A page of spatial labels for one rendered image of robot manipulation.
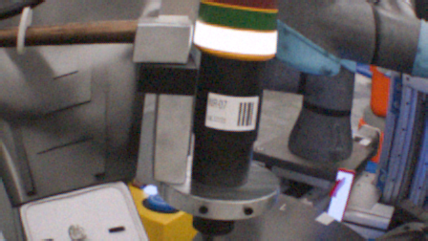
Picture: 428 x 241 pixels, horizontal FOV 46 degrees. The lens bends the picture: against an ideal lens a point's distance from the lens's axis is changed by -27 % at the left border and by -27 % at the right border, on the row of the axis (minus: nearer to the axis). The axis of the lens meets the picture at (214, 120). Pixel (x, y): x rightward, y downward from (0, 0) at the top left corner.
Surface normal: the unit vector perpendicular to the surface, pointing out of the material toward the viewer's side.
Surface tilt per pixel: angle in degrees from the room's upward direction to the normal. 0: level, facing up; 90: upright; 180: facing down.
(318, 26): 90
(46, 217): 48
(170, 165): 90
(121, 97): 40
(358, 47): 112
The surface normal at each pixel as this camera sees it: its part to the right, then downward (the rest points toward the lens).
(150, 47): 0.11, 0.30
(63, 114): 0.07, -0.47
